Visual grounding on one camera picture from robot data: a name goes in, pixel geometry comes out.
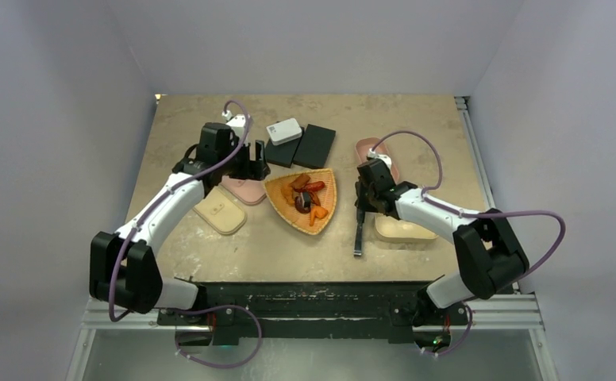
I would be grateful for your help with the beige lunch box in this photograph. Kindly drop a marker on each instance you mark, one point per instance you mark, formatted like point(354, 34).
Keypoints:
point(391, 230)

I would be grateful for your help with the fried chicken piece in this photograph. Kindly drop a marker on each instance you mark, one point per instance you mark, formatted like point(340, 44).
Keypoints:
point(288, 194)

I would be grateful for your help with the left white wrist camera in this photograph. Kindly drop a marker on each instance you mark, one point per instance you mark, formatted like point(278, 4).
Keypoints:
point(239, 123)

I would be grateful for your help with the pink lunch box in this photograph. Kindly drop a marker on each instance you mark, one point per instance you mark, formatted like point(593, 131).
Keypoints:
point(362, 148)

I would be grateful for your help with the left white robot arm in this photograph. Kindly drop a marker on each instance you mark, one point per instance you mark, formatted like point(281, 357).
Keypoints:
point(123, 268)

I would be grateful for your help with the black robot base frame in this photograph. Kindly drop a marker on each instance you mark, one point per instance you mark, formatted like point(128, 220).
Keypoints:
point(393, 311)

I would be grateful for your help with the red sausage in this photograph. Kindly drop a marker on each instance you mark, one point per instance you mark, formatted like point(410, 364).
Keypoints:
point(314, 186)

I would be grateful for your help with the right aluminium rail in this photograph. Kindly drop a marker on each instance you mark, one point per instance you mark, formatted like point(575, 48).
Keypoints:
point(462, 108)

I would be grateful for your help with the beige lunch box lid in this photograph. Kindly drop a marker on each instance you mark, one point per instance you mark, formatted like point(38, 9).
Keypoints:
point(220, 212)

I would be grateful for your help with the pink lunch box lid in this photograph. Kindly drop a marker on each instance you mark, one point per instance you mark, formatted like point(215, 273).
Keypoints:
point(250, 192)

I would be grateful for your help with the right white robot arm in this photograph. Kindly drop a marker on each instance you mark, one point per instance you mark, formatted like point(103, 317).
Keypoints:
point(488, 253)

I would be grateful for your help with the white small device box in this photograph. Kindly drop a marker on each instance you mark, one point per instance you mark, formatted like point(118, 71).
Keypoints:
point(284, 131)

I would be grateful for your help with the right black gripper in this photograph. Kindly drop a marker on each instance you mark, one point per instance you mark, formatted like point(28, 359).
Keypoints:
point(362, 202)

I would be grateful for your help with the right black box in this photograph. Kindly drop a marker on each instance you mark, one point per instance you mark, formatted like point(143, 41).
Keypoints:
point(314, 147)

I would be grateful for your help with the left black box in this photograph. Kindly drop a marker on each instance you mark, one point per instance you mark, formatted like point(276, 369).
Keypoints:
point(283, 154)

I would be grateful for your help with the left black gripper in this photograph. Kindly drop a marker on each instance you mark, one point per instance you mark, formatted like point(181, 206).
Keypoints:
point(256, 169)

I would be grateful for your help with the black box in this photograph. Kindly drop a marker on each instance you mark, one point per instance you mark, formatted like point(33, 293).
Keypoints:
point(283, 154)
point(314, 147)

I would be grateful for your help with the dark brown meat slice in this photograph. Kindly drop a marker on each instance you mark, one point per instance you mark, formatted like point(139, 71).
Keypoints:
point(300, 182)

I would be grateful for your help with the black metal tongs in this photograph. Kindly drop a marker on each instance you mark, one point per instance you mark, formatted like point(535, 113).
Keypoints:
point(359, 234)

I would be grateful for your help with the woven bamboo basket tray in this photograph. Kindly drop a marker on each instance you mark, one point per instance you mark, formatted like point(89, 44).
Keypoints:
point(327, 196)

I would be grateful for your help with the black rice roll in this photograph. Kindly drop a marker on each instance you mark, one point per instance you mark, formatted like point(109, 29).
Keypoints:
point(306, 199)

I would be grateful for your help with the purple octopus tentacle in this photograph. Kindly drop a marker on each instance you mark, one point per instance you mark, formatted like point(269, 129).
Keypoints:
point(298, 207)

